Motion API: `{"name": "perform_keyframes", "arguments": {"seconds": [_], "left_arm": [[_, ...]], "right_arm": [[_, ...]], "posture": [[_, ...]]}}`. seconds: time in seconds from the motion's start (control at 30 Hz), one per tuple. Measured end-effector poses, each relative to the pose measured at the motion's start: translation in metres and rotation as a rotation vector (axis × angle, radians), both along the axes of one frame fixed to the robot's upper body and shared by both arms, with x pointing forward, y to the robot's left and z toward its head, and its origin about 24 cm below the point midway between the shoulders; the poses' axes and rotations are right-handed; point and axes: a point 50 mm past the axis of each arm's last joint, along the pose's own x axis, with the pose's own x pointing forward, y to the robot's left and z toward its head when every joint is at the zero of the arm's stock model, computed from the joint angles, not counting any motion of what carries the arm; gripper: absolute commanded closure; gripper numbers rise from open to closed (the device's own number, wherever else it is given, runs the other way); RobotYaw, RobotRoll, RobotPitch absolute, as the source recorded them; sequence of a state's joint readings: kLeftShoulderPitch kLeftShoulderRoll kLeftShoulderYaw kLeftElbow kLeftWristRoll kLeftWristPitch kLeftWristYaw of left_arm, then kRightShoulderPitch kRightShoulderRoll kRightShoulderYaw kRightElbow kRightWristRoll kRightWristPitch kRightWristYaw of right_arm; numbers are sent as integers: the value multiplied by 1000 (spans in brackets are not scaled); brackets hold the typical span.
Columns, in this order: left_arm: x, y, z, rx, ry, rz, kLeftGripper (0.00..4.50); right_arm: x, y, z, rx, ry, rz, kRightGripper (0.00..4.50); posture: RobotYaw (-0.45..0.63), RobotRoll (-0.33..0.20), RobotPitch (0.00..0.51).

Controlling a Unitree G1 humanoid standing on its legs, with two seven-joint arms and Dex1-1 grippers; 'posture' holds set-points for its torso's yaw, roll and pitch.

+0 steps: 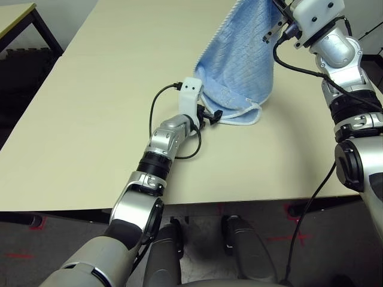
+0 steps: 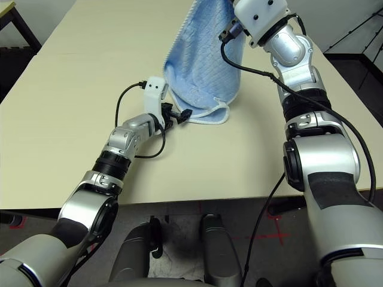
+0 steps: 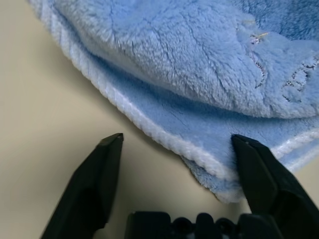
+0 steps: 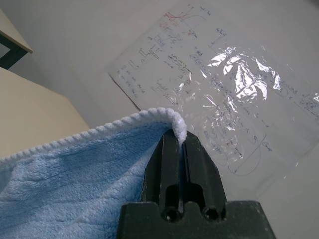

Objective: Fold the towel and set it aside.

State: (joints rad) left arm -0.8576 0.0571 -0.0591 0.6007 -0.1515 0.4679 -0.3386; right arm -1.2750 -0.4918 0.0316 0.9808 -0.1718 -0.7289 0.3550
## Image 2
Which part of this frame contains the grey robot right leg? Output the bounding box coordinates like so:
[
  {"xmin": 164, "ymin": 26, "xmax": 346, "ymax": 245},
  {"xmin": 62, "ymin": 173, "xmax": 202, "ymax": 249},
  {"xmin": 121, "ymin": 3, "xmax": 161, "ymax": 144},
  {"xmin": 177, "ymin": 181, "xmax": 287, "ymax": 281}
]
[{"xmin": 199, "ymin": 213, "xmax": 243, "ymax": 287}]

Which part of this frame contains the grey robot left leg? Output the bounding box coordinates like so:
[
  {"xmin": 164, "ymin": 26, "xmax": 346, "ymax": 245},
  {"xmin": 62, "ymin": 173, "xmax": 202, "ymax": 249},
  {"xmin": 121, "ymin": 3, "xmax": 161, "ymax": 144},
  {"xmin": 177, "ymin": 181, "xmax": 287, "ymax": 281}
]
[{"xmin": 109, "ymin": 216, "xmax": 164, "ymax": 283}]

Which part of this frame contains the black table base foot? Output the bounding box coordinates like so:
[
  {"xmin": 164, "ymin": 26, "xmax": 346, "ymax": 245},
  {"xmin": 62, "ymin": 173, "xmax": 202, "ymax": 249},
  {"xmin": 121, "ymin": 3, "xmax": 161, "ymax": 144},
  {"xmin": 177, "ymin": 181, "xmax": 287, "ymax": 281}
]
[
  {"xmin": 267, "ymin": 196, "xmax": 308, "ymax": 216},
  {"xmin": 0, "ymin": 210, "xmax": 24, "ymax": 227}
]

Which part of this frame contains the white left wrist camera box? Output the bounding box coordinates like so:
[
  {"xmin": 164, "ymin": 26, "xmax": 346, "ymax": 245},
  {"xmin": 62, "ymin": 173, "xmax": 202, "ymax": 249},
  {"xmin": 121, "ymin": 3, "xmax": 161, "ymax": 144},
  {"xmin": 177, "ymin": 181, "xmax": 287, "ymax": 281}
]
[{"xmin": 143, "ymin": 76, "xmax": 169, "ymax": 126}]

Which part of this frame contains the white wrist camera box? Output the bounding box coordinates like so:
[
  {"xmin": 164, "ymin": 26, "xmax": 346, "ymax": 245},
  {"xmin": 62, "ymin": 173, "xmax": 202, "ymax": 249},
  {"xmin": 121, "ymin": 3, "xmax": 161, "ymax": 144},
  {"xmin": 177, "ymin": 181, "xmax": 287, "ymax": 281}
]
[
  {"xmin": 143, "ymin": 76, "xmax": 169, "ymax": 126},
  {"xmin": 233, "ymin": 0, "xmax": 293, "ymax": 48}
]

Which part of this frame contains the grey robot leg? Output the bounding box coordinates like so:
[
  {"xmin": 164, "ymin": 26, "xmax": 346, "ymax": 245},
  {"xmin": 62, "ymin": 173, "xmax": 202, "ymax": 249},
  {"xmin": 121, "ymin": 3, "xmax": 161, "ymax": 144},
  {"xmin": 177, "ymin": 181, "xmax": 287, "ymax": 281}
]
[
  {"xmin": 199, "ymin": 213, "xmax": 243, "ymax": 287},
  {"xmin": 109, "ymin": 216, "xmax": 164, "ymax": 283}
]

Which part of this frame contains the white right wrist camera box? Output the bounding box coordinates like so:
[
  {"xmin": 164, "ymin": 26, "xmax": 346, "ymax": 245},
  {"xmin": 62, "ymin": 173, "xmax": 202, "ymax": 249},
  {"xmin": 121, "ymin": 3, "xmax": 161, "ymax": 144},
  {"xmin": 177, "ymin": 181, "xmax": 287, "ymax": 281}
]
[{"xmin": 233, "ymin": 0, "xmax": 293, "ymax": 48}]

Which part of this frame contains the red floor tape cross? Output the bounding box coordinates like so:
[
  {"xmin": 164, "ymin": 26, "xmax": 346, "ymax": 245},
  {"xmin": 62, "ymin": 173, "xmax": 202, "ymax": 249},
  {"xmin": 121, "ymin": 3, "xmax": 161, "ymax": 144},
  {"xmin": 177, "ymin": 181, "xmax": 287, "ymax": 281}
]
[{"xmin": 239, "ymin": 209, "xmax": 291, "ymax": 246}]

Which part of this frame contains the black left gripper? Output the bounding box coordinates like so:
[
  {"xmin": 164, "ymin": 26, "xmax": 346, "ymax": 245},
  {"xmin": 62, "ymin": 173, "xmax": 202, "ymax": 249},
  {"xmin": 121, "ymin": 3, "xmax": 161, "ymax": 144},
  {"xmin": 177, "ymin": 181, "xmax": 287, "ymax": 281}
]
[{"xmin": 161, "ymin": 102, "xmax": 193, "ymax": 131}]

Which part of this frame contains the black framed side table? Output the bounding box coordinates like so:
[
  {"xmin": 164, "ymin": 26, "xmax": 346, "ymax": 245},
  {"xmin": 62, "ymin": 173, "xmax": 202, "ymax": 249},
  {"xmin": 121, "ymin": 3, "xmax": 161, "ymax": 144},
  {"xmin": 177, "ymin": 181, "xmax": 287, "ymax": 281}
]
[{"xmin": 0, "ymin": 1, "xmax": 42, "ymax": 53}]

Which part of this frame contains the black left wrist camera cable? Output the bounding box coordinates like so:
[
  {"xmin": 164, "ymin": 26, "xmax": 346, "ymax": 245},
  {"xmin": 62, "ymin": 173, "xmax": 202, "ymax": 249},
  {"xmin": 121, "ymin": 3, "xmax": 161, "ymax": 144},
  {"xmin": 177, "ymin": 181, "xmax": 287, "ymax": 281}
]
[{"xmin": 115, "ymin": 81, "xmax": 167, "ymax": 159}]

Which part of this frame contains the light blue towel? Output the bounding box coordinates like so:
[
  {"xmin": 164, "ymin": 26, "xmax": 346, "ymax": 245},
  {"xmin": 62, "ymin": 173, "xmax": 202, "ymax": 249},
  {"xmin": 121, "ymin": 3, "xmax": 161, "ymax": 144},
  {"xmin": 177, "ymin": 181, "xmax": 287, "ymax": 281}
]
[{"xmin": 162, "ymin": 0, "xmax": 242, "ymax": 126}]

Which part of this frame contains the red floor tape mark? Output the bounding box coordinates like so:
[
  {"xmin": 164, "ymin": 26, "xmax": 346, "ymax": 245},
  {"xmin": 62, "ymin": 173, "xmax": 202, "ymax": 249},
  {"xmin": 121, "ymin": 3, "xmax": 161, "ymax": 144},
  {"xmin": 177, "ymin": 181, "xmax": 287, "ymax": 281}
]
[{"xmin": 8, "ymin": 216, "xmax": 29, "ymax": 230}]

